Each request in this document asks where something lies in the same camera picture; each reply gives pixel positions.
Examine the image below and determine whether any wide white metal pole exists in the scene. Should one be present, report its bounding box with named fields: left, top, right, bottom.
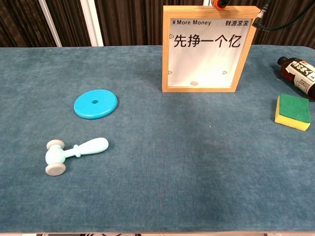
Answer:
left=81, top=0, right=104, bottom=47

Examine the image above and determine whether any blue disc with hole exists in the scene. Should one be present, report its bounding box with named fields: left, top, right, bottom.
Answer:
left=73, top=88, right=119, bottom=120

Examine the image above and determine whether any blue velvet table cloth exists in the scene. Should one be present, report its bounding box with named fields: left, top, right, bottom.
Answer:
left=0, top=45, right=315, bottom=233

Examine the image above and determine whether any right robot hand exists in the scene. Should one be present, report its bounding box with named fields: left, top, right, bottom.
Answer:
left=211, top=0, right=231, bottom=9

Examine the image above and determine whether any dark pleated curtain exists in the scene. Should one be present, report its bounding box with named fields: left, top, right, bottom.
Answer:
left=0, top=0, right=315, bottom=48

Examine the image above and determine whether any light blue toy hammer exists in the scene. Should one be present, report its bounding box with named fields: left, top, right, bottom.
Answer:
left=45, top=137, right=109, bottom=177

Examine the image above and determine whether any thin grey metal pole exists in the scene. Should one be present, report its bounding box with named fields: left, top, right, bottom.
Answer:
left=39, top=0, right=63, bottom=47

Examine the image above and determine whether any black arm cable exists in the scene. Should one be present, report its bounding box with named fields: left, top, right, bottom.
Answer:
left=254, top=0, right=315, bottom=32

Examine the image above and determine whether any wooden money box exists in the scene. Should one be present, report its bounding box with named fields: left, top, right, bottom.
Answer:
left=161, top=5, right=263, bottom=93

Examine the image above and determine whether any dark sauce bottle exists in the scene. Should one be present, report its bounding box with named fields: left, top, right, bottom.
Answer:
left=277, top=56, right=315, bottom=101

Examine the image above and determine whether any green and yellow sponge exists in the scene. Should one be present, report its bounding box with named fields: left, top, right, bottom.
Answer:
left=274, top=93, right=311, bottom=132

